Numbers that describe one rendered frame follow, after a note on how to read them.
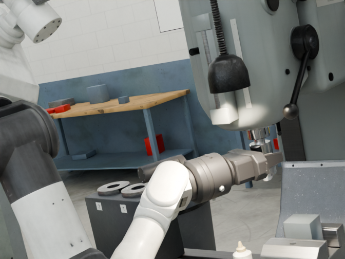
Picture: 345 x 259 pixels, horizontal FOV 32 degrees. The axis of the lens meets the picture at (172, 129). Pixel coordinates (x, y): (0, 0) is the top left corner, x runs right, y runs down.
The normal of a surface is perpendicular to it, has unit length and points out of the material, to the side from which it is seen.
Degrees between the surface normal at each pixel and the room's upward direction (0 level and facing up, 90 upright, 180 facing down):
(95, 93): 90
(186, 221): 94
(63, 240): 71
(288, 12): 90
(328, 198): 63
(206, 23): 90
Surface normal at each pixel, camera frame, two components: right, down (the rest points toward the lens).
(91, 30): -0.59, 0.25
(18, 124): 0.23, -0.67
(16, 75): 0.68, -0.63
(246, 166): 0.46, 0.05
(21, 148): 0.47, -0.31
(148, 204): -0.35, -0.08
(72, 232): 0.64, -0.37
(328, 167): -0.62, -0.21
